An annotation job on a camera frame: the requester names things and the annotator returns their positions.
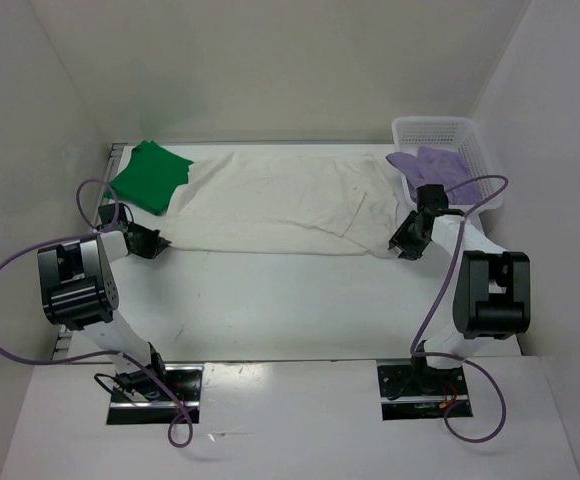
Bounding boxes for green t shirt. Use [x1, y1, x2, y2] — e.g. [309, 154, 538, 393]
[109, 141, 194, 216]

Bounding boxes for cream white t shirt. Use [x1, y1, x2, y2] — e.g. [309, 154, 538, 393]
[162, 152, 398, 259]

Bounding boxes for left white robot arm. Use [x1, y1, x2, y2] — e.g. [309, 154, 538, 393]
[37, 230, 170, 402]

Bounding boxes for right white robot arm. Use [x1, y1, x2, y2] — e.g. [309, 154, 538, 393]
[389, 209, 531, 394]

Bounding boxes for lavender t shirt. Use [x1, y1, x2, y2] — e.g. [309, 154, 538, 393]
[386, 146, 472, 203]

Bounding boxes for white plastic basket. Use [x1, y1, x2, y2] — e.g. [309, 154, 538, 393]
[391, 116, 503, 212]

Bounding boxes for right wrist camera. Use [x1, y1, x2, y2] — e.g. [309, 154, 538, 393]
[416, 184, 449, 216]

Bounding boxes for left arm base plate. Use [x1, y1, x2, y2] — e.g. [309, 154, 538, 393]
[97, 364, 203, 426]

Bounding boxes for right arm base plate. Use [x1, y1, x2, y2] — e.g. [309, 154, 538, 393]
[376, 359, 473, 421]

